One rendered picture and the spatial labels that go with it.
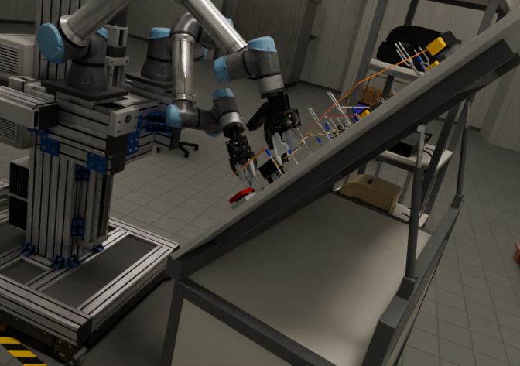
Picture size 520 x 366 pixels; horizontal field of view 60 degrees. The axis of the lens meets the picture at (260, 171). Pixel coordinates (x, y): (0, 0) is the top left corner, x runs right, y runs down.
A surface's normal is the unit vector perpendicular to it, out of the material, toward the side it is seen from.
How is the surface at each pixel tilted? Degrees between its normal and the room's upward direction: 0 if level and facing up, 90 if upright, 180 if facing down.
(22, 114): 90
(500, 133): 90
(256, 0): 90
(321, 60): 90
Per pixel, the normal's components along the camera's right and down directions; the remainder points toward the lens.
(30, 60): 0.92, 0.30
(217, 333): -0.51, 0.19
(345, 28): -0.33, 0.26
